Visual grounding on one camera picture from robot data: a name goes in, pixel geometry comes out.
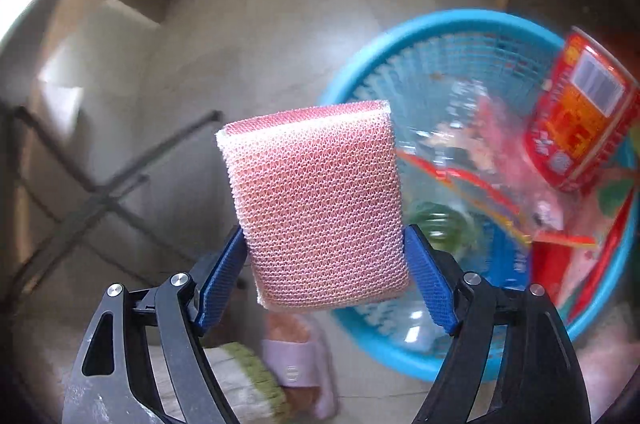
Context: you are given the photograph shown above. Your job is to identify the pink slipper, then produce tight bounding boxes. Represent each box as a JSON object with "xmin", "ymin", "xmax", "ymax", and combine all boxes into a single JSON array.
[{"xmin": 260, "ymin": 314, "xmax": 341, "ymax": 420}]

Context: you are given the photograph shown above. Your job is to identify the blue plastic basket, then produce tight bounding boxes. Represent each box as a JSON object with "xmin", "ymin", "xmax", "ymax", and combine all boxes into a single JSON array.
[{"xmin": 317, "ymin": 8, "xmax": 640, "ymax": 384}]

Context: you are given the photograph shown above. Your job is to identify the red drink can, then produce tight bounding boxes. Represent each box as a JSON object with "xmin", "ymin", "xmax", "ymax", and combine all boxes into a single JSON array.
[{"xmin": 522, "ymin": 26, "xmax": 640, "ymax": 194}]

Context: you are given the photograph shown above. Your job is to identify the pink mesh sponge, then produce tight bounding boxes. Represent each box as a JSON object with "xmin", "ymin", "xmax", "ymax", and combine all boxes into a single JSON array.
[{"xmin": 215, "ymin": 100, "xmax": 412, "ymax": 311}]

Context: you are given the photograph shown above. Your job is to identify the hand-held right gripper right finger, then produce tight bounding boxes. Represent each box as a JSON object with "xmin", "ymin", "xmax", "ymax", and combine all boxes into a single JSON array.
[{"xmin": 404, "ymin": 224, "xmax": 593, "ymax": 424}]

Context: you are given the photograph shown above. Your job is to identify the black folding table legs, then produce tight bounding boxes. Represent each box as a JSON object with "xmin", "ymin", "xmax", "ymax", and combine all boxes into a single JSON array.
[{"xmin": 0, "ymin": 104, "xmax": 226, "ymax": 305}]

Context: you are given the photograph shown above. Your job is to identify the green plastic bottle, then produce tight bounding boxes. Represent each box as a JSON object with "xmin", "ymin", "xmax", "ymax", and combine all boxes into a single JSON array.
[{"xmin": 407, "ymin": 201, "xmax": 481, "ymax": 255}]

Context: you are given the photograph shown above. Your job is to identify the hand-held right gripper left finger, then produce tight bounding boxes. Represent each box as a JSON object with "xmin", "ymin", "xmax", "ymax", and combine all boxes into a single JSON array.
[{"xmin": 62, "ymin": 225, "xmax": 248, "ymax": 424}]

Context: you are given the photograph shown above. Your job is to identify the red plastic bag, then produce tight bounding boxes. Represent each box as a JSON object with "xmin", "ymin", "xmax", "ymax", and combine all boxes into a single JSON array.
[{"xmin": 530, "ymin": 184, "xmax": 640, "ymax": 330}]

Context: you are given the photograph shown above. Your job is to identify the clear plastic container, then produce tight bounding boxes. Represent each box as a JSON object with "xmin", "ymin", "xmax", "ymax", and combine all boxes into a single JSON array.
[{"xmin": 350, "ymin": 119, "xmax": 536, "ymax": 355}]

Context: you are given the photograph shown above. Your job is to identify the red clear snack wrapper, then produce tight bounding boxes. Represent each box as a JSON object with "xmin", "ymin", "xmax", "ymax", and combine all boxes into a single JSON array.
[{"xmin": 400, "ymin": 94, "xmax": 598, "ymax": 250}]

